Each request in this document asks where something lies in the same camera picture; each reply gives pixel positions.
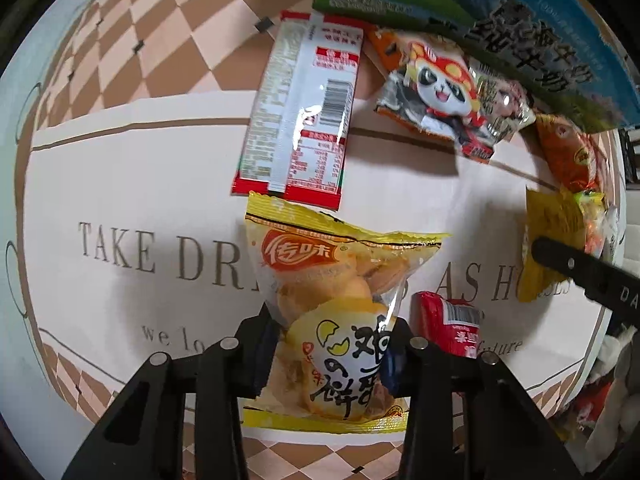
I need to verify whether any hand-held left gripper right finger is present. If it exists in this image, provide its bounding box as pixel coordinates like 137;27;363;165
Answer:
384;315;584;480

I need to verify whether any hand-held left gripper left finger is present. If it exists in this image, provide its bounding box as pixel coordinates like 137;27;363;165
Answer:
60;304;282;480

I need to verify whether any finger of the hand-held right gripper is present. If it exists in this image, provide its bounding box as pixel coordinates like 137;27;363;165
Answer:
531;236;640;332

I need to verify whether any plain yellow snack packet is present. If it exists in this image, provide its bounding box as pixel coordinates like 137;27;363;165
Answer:
517;187;590;303

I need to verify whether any yellow egg biscuit packet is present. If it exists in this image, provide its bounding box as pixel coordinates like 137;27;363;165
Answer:
244;191;451;435

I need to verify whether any blue green milk carton box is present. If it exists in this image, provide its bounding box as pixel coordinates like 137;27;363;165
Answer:
312;0;640;136

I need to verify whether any small green yellow snack packet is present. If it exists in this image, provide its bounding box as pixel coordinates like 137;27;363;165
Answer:
572;190;610;261

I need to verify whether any small red snack packet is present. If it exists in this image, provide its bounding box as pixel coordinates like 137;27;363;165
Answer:
410;291;484;359

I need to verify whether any red cloth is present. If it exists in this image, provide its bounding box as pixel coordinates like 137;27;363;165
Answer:
574;379;617;427

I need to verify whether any orange snack packet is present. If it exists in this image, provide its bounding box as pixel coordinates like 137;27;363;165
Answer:
535;114;608;193

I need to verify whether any dark furniture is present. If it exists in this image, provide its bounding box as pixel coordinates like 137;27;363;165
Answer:
619;127;640;184

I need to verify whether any white cloth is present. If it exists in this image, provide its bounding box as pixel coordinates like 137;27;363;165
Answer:
584;330;640;463

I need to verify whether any panda print snack packet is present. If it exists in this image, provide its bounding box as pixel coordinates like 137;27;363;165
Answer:
367;25;537;166

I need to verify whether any long red white snack packet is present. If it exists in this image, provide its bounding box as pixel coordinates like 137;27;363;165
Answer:
230;10;365;211

